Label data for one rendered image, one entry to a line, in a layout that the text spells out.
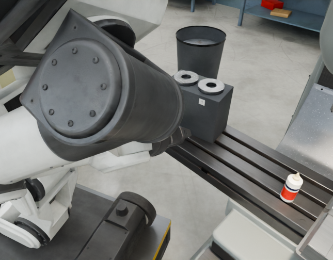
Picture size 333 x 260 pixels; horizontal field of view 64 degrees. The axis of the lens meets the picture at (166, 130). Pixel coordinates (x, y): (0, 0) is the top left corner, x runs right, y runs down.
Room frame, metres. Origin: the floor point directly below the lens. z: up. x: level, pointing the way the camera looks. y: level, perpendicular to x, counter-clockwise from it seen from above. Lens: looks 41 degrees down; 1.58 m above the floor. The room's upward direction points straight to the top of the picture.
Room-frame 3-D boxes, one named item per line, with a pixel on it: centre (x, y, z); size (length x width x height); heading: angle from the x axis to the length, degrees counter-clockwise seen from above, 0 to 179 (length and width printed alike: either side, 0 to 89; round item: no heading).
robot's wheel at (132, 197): (0.70, 0.14, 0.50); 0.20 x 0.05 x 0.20; 67
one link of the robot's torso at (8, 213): (0.57, 0.50, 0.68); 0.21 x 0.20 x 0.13; 67
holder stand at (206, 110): (0.82, -0.11, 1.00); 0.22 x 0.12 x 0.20; 55
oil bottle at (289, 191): (0.48, -0.36, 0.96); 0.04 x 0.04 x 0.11
